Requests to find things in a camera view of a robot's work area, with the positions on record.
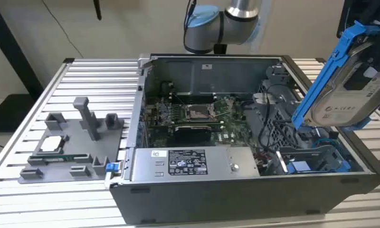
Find blue and black arm cable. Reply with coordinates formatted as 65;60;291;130
184;0;197;27

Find silver CPU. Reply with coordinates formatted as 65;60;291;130
40;136;64;152

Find silver power supply unit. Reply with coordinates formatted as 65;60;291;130
129;146;262;182

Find blue case latch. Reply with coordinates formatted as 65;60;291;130
104;162;120;173

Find blue disk wire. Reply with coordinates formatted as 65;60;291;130
312;137;340;155

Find thin black wall cable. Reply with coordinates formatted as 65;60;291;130
41;0;85;59

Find long black looped wire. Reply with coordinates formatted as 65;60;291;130
257;84;300;152

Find black hanging strap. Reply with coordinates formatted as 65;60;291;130
92;0;103;21

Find CPU socket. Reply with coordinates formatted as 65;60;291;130
184;104;216;119

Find black RAM slot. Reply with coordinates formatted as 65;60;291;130
172;93;216;98
172;120;224;125

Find gray parts rack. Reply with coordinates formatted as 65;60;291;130
17;96;125;185

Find hard disk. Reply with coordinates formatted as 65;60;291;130
291;20;380;131
287;159;352;173

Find black open PC case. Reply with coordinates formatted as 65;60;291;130
104;53;380;225

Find gray metal disk bay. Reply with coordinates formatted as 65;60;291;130
243;79;308;155

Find green motherboard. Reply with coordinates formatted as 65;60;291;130
144;95;260;148

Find green RAM stick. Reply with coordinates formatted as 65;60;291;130
31;154;89;162

